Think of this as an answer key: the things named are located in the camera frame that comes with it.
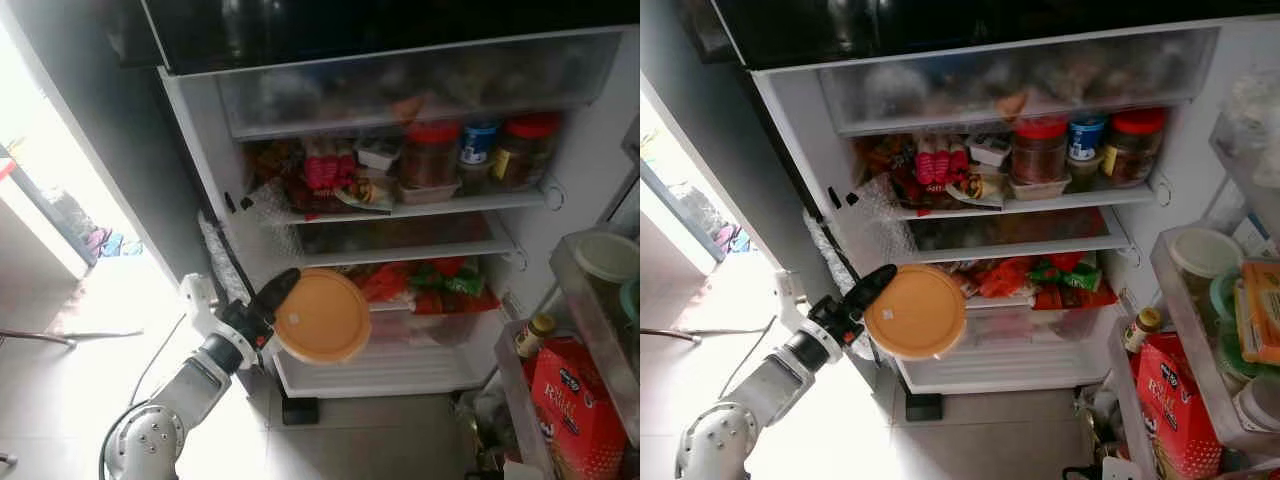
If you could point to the white open fridge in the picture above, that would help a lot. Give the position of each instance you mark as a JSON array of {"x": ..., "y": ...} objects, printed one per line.
[
  {"x": 790, "y": 130},
  {"x": 195, "y": 130}
]

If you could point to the red-lidded brown jar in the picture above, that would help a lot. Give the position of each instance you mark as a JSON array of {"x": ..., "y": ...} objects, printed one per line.
[
  {"x": 1135, "y": 148},
  {"x": 1038, "y": 150},
  {"x": 430, "y": 155},
  {"x": 530, "y": 150}
]

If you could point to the purple slipper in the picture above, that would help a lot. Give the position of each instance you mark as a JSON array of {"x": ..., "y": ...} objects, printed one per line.
[
  {"x": 722, "y": 238},
  {"x": 95, "y": 240}
]

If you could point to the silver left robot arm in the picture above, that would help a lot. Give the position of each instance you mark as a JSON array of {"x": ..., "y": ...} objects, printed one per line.
[
  {"x": 175, "y": 400},
  {"x": 760, "y": 400}
]

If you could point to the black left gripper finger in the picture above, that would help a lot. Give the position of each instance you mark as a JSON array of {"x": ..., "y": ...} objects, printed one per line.
[
  {"x": 278, "y": 292},
  {"x": 873, "y": 288}
]

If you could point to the clear fridge drawer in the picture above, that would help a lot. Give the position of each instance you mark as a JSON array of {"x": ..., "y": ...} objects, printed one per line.
[
  {"x": 1000, "y": 80},
  {"x": 400, "y": 85}
]

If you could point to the white-lidded round container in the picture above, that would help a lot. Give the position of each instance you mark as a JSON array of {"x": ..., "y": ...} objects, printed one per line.
[
  {"x": 605, "y": 257},
  {"x": 1205, "y": 252}
]

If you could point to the green food packet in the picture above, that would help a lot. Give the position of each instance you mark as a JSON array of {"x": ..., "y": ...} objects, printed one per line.
[
  {"x": 1065, "y": 274},
  {"x": 450, "y": 278}
]

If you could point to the clear plastic tray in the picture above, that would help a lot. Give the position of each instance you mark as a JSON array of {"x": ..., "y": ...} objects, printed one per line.
[
  {"x": 428, "y": 193},
  {"x": 1038, "y": 189}
]

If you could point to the red printed carton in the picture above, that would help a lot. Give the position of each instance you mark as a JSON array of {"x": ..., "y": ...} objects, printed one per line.
[
  {"x": 575, "y": 410},
  {"x": 1180, "y": 405}
]

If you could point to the grey patterned cloth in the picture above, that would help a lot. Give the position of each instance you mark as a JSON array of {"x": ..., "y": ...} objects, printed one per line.
[
  {"x": 830, "y": 258},
  {"x": 222, "y": 260}
]

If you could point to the yellow-capped dark bottle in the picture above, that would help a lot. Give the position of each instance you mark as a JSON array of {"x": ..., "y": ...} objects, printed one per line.
[
  {"x": 1142, "y": 330},
  {"x": 535, "y": 335}
]

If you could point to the small white box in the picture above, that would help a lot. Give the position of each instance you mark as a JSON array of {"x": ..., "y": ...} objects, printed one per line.
[
  {"x": 990, "y": 150},
  {"x": 380, "y": 153}
]

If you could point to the orange food packet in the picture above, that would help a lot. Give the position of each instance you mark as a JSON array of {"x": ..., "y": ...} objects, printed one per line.
[{"x": 1260, "y": 310}]

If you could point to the fridge door with clear bins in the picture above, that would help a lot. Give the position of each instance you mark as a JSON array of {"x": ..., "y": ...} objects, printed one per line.
[
  {"x": 1165, "y": 260},
  {"x": 560, "y": 260}
]

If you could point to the blue-lidded jar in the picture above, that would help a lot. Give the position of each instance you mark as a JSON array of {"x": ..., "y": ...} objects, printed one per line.
[
  {"x": 480, "y": 142},
  {"x": 1086, "y": 137}
]

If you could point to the pink food packet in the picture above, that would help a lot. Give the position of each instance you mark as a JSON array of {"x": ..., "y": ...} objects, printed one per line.
[
  {"x": 330, "y": 165},
  {"x": 940, "y": 160}
]

